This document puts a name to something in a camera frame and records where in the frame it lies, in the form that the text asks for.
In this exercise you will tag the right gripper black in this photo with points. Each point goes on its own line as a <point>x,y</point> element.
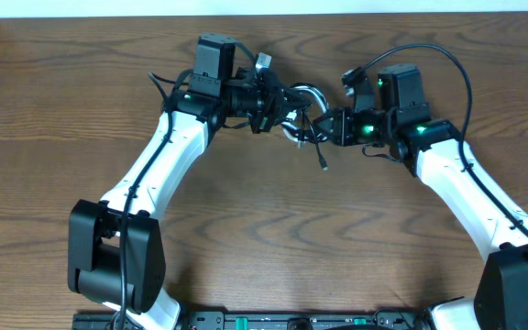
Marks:
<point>341,135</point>

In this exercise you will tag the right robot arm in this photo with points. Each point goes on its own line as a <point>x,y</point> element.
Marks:
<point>394,113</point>

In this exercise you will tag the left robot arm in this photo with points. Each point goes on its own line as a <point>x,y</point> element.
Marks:
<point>115,252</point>

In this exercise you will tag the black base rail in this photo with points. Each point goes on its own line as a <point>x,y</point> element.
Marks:
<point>386,318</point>

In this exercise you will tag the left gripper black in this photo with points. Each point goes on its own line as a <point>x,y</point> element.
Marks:
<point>266,106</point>

